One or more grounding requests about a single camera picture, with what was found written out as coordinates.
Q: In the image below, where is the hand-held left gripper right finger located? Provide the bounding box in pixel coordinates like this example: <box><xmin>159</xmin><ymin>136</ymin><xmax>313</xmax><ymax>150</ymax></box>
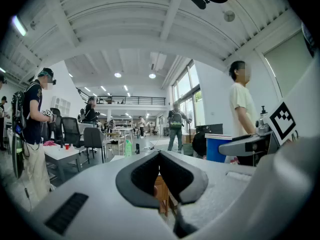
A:
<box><xmin>159</xmin><ymin>150</ymin><xmax>256</xmax><ymax>239</ymax></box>

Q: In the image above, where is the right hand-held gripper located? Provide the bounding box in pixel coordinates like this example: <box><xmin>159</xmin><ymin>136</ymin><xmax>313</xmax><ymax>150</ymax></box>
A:
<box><xmin>218</xmin><ymin>101</ymin><xmax>300</xmax><ymax>160</ymax></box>

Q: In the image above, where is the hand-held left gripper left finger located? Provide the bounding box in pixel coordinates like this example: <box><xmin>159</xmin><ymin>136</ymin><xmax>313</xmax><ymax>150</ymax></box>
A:
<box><xmin>29</xmin><ymin>150</ymin><xmax>176</xmax><ymax>240</ymax></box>

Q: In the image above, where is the green soap bottle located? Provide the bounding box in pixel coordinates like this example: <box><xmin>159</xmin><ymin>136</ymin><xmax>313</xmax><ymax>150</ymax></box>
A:
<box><xmin>124</xmin><ymin>139</ymin><xmax>133</xmax><ymax>158</ymax></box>

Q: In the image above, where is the blue barrel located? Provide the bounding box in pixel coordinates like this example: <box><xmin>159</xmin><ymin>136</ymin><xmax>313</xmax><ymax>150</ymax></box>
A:
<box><xmin>206</xmin><ymin>136</ymin><xmax>234</xmax><ymax>164</ymax></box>

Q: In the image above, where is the white flat stack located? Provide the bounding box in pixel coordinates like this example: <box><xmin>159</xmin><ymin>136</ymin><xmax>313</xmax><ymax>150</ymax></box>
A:
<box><xmin>204</xmin><ymin>133</ymin><xmax>233</xmax><ymax>141</ymax></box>

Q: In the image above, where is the black box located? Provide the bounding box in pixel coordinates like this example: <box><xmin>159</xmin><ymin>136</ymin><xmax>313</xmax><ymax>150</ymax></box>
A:
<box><xmin>195</xmin><ymin>123</ymin><xmax>224</xmax><ymax>135</ymax></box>

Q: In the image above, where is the black round bag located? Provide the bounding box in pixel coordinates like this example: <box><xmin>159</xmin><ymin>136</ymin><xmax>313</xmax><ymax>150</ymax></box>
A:
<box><xmin>191</xmin><ymin>131</ymin><xmax>208</xmax><ymax>158</ymax></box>

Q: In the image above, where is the grey upholstered chair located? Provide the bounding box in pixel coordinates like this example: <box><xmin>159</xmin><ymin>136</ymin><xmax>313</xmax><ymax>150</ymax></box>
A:
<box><xmin>83</xmin><ymin>126</ymin><xmax>108</xmax><ymax>164</ymax></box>

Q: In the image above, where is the wooden sink cabinet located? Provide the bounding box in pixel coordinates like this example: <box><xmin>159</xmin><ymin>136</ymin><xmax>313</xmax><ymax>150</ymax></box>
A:
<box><xmin>153</xmin><ymin>174</ymin><xmax>179</xmax><ymax>217</ymax></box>

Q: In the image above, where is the black mesh office chair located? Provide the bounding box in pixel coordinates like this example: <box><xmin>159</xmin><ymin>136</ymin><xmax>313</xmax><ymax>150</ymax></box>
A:
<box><xmin>61</xmin><ymin>116</ymin><xmax>85</xmax><ymax>157</ymax></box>
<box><xmin>49</xmin><ymin>107</ymin><xmax>63</xmax><ymax>145</ymax></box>

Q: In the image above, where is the large glass window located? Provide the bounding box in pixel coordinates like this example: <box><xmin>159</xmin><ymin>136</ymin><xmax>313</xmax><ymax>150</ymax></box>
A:
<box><xmin>171</xmin><ymin>60</ymin><xmax>205</xmax><ymax>136</ymax></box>

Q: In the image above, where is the black green hanging pack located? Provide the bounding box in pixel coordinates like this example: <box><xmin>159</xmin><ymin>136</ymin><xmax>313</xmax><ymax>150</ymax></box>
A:
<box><xmin>11</xmin><ymin>133</ymin><xmax>25</xmax><ymax>180</ymax></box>

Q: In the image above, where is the white shelf cabinet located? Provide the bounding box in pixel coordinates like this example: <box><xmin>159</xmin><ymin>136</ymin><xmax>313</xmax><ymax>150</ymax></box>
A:
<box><xmin>50</xmin><ymin>95</ymin><xmax>72</xmax><ymax>118</ymax></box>

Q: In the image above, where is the pale roller blind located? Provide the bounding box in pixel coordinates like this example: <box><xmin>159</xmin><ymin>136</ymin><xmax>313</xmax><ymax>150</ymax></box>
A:
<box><xmin>263</xmin><ymin>30</ymin><xmax>315</xmax><ymax>99</ymax></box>

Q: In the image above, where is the black mezzanine railing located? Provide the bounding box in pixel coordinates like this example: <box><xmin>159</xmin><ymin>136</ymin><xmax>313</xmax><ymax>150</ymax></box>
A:
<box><xmin>95</xmin><ymin>95</ymin><xmax>167</xmax><ymax>106</ymax></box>

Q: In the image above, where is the ceiling air conditioner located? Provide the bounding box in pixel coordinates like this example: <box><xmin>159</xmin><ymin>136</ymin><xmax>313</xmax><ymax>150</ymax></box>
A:
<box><xmin>149</xmin><ymin>51</ymin><xmax>168</xmax><ymax>72</ymax></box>

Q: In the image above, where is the round ceiling sensor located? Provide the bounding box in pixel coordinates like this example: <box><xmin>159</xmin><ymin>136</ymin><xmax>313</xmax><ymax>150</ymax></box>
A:
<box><xmin>223</xmin><ymin>10</ymin><xmax>236</xmax><ymax>23</ymax></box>

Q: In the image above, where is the tube ceiling light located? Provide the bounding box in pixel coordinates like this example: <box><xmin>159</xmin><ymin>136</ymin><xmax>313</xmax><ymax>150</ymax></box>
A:
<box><xmin>11</xmin><ymin>15</ymin><xmax>28</xmax><ymax>37</ymax></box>

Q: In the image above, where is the white table dark frame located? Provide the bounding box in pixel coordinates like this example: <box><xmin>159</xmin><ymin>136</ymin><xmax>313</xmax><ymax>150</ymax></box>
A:
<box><xmin>42</xmin><ymin>143</ymin><xmax>83</xmax><ymax>184</ymax></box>

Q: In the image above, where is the wooden frame chair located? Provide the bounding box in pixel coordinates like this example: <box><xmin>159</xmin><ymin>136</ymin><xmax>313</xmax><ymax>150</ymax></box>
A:
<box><xmin>106</xmin><ymin>132</ymin><xmax>126</xmax><ymax>157</ymax></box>

